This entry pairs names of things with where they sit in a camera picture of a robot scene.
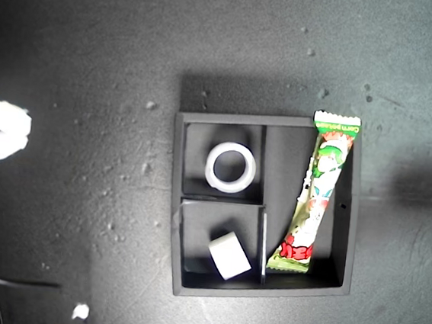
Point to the green red snack bar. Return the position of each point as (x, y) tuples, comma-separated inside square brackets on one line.
[(321, 180)]

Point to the small white tape roll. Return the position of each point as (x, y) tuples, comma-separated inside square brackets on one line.
[(230, 257)]

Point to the large white tape roll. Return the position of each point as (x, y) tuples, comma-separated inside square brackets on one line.
[(210, 177)]

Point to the black tray with wells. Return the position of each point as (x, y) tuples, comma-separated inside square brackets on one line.
[(211, 288)]

